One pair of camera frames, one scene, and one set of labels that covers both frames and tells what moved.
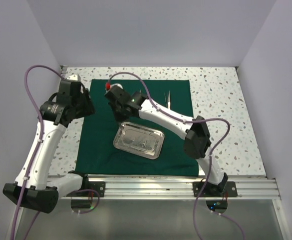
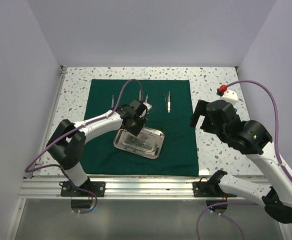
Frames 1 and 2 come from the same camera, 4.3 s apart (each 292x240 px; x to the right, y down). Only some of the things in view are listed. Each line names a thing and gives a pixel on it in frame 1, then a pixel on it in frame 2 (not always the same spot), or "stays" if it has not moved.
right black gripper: [119, 118] to [200, 109]
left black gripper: [89, 108] to [136, 130]
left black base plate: [98, 186] stays
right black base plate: [212, 190] stays
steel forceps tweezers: [168, 105] stays
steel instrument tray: [140, 141] stays
